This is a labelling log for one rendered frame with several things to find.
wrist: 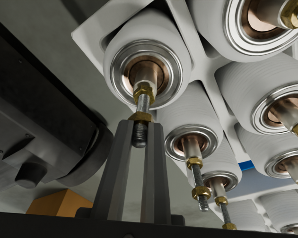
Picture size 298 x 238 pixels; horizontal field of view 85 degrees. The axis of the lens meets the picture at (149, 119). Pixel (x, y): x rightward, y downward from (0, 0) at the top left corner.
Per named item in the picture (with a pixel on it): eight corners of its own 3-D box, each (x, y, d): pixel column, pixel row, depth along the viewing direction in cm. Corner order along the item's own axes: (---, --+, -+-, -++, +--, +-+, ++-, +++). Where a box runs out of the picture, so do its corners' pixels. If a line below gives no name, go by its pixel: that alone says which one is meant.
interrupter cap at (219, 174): (208, 165, 27) (209, 168, 26) (246, 174, 28) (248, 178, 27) (186, 186, 31) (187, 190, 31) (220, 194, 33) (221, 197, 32)
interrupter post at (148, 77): (131, 79, 18) (127, 95, 15) (142, 60, 16) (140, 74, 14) (150, 89, 18) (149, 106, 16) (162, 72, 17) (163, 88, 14)
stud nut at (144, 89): (145, 80, 14) (144, 85, 13) (159, 93, 14) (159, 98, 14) (130, 94, 14) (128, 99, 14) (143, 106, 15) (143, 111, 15)
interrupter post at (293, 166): (302, 159, 25) (319, 179, 22) (288, 167, 26) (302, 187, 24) (291, 155, 24) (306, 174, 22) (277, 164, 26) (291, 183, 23)
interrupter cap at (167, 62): (100, 85, 18) (98, 89, 18) (132, 19, 14) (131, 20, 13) (156, 115, 21) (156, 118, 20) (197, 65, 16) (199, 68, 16)
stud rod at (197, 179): (186, 151, 22) (197, 210, 16) (192, 148, 22) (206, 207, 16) (191, 155, 23) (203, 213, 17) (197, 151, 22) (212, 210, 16)
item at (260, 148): (274, 91, 37) (345, 153, 23) (244, 120, 43) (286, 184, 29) (241, 76, 35) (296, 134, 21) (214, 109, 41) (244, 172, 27)
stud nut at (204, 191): (188, 189, 18) (189, 196, 17) (201, 183, 17) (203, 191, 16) (198, 195, 19) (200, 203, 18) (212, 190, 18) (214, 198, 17)
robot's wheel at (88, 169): (78, 143, 62) (53, 195, 46) (68, 135, 59) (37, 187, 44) (120, 123, 55) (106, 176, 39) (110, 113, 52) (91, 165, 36)
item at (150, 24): (117, 45, 32) (87, 89, 18) (141, -7, 27) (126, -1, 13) (157, 70, 35) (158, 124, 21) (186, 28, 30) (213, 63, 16)
